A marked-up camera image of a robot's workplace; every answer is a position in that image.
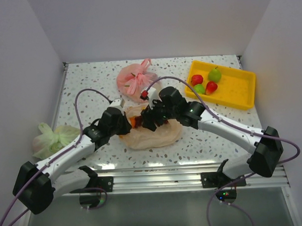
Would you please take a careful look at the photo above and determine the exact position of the green plastic fruit bag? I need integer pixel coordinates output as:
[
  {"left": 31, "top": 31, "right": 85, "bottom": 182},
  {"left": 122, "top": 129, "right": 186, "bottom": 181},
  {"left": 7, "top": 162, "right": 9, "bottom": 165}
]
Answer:
[{"left": 32, "top": 123, "right": 80, "bottom": 160}]

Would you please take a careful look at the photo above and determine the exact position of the orange plastic fruit bag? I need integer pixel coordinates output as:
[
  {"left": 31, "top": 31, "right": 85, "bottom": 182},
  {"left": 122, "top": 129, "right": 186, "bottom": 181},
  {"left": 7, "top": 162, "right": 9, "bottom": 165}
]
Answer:
[{"left": 119, "top": 104, "right": 182, "bottom": 150}]

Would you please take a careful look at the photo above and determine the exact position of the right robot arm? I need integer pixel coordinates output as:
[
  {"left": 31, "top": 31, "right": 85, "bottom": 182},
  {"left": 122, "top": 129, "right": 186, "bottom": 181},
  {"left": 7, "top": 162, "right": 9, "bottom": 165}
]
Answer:
[{"left": 140, "top": 86, "right": 283, "bottom": 186}]

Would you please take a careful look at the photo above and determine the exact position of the dark red grape bunch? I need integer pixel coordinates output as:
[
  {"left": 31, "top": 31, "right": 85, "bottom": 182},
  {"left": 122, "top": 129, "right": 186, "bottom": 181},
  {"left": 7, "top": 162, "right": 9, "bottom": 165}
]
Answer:
[{"left": 135, "top": 115, "right": 169, "bottom": 131}]

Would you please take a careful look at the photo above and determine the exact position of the right black base bracket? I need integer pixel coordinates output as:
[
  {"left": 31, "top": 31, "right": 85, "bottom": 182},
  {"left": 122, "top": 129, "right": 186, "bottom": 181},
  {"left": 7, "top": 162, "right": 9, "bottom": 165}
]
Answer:
[{"left": 200, "top": 159, "right": 243, "bottom": 188}]

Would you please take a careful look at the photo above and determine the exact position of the aluminium frame rail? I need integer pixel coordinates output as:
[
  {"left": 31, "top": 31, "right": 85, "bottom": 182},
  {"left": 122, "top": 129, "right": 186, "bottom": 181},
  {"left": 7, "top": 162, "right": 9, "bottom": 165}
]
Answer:
[{"left": 93, "top": 163, "right": 289, "bottom": 194}]

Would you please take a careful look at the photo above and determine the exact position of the green pear fruit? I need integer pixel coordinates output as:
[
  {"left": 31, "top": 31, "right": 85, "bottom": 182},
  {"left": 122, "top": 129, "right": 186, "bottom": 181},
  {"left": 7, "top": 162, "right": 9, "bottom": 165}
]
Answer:
[{"left": 207, "top": 66, "right": 222, "bottom": 83}]

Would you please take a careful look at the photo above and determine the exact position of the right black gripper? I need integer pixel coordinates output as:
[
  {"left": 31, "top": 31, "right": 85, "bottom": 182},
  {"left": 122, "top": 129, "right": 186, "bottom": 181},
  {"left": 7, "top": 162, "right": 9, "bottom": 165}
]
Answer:
[{"left": 141, "top": 94, "right": 179, "bottom": 132}]

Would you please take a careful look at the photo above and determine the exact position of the left black base bracket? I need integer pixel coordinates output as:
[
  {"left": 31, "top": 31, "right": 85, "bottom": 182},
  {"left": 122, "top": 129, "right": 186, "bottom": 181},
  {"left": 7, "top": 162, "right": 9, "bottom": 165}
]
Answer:
[{"left": 70, "top": 166, "right": 114, "bottom": 194}]

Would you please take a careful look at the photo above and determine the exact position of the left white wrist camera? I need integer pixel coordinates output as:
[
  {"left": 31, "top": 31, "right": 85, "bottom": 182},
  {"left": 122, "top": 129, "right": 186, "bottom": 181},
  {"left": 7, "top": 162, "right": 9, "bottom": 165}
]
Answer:
[{"left": 109, "top": 98, "right": 125, "bottom": 112}]

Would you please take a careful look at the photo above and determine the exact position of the black base bracket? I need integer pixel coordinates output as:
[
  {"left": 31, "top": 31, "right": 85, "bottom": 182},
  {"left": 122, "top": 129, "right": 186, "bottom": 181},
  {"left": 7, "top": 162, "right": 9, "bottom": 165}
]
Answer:
[
  {"left": 200, "top": 159, "right": 243, "bottom": 188},
  {"left": 70, "top": 166, "right": 114, "bottom": 194}
]

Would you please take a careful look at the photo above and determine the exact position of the red round fruit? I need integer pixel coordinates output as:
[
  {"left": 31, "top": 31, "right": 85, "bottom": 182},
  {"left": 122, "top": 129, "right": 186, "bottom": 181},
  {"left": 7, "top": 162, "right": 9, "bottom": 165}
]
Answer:
[{"left": 191, "top": 74, "right": 204, "bottom": 86}]

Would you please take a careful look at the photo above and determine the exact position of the orange round fruit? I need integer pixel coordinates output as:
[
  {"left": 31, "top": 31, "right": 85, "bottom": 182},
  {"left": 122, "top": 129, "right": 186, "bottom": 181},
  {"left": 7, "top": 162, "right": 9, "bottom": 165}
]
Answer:
[{"left": 129, "top": 117, "right": 136, "bottom": 128}]

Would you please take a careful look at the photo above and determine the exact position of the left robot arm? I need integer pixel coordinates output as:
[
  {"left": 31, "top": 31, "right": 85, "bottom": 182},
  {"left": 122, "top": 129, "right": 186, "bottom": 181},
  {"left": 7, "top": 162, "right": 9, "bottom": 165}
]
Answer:
[{"left": 13, "top": 106, "right": 132, "bottom": 215}]

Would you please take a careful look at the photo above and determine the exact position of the yellow plastic tray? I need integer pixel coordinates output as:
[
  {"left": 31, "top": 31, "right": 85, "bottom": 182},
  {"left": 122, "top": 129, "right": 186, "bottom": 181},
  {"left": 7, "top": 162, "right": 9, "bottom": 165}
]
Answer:
[{"left": 187, "top": 60, "right": 256, "bottom": 110}]

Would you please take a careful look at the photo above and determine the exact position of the pink knotted plastic bag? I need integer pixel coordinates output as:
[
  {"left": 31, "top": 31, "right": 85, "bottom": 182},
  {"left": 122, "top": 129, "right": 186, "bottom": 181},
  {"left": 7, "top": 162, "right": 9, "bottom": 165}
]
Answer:
[{"left": 116, "top": 58, "right": 158, "bottom": 103}]

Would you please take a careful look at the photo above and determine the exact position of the green round bumpy fruit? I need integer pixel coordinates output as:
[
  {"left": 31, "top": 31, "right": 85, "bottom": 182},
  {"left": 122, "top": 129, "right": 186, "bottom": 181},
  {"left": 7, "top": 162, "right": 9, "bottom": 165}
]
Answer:
[{"left": 193, "top": 84, "right": 206, "bottom": 95}]

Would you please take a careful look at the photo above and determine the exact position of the red strawberry shaped fruit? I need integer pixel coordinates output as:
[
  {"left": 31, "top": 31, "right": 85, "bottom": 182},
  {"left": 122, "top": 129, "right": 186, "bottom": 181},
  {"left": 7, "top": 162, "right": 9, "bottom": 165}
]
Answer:
[{"left": 205, "top": 81, "right": 218, "bottom": 95}]

